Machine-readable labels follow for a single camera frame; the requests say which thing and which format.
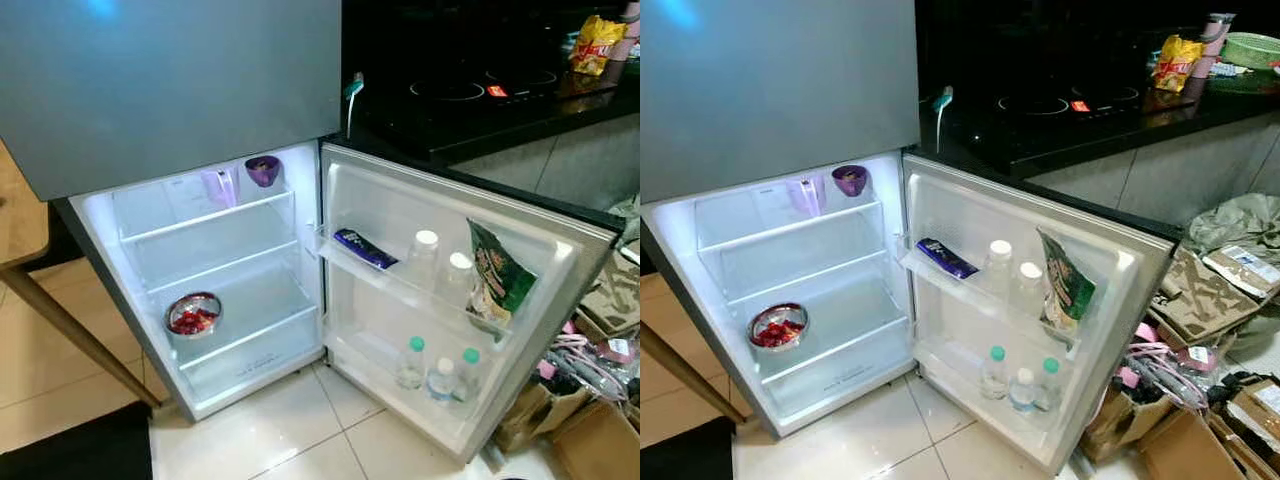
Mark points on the green plastic basket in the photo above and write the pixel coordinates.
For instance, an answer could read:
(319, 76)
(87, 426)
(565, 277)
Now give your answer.
(1250, 50)

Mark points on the brown cardboard box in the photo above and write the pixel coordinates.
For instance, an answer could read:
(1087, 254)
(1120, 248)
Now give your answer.
(595, 447)
(1115, 428)
(525, 418)
(1190, 452)

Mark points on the black kitchen counter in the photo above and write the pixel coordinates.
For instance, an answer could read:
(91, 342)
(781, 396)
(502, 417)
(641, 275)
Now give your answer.
(400, 125)
(980, 135)

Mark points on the glass fridge shelf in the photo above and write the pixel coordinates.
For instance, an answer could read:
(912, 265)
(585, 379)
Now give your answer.
(220, 265)
(255, 338)
(200, 215)
(780, 225)
(800, 275)
(840, 348)

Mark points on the silver fridge main door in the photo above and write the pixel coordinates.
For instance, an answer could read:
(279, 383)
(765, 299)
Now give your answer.
(945, 345)
(360, 330)

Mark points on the clear fridge door bin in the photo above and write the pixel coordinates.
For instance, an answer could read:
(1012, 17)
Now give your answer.
(365, 375)
(975, 302)
(400, 292)
(950, 385)

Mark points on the yellow snack bag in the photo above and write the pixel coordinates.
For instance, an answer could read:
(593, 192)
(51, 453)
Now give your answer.
(597, 45)
(1175, 62)

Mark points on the silver fridge freezer door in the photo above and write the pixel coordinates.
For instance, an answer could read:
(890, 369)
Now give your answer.
(150, 90)
(780, 90)

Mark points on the green snack bag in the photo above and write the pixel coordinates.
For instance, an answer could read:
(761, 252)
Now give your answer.
(502, 275)
(1066, 285)

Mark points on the pink ribbon bundle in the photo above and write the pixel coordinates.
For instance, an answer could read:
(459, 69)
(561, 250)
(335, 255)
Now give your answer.
(1160, 365)
(585, 360)

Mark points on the purple drink can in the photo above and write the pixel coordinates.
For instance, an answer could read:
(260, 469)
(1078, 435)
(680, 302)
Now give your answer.
(850, 180)
(262, 170)

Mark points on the grey kitchen cabinet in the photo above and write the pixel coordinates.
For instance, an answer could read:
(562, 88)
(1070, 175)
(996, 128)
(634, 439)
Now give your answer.
(560, 170)
(1150, 170)

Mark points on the pink tumbler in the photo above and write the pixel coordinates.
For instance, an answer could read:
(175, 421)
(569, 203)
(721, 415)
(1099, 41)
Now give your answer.
(1215, 42)
(630, 30)

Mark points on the flattened printed cardboard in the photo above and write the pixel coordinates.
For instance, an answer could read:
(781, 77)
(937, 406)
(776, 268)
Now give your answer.
(1200, 295)
(605, 295)

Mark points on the olive grey cloth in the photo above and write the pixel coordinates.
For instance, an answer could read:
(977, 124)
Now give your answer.
(1235, 220)
(625, 220)

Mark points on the red food pieces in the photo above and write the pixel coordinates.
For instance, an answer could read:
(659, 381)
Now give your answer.
(195, 321)
(778, 334)

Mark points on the purple Cadbury chocolate bar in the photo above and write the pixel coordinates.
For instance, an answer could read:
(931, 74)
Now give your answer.
(363, 248)
(945, 258)

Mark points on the small clear bottle white cap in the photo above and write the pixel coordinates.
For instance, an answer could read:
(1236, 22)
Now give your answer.
(425, 258)
(1030, 285)
(998, 265)
(458, 280)

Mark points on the silver two-door fridge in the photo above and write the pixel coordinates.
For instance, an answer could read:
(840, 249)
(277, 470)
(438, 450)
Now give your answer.
(670, 250)
(90, 240)

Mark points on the small water bottle green cap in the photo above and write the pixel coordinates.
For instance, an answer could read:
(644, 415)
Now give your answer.
(994, 372)
(411, 362)
(1050, 382)
(468, 372)

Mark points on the steel bowl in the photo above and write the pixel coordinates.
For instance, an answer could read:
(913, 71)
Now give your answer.
(192, 298)
(777, 310)

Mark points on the small water bottle blue label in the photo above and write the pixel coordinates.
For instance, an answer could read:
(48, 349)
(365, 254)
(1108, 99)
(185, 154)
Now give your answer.
(441, 380)
(1022, 390)

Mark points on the black induction hob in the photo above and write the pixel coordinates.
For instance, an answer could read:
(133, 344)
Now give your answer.
(480, 85)
(1060, 100)

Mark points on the black rug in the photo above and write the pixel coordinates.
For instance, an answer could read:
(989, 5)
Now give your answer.
(690, 455)
(70, 445)

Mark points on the light wooden dining table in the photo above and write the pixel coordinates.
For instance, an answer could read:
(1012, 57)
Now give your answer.
(690, 370)
(20, 220)

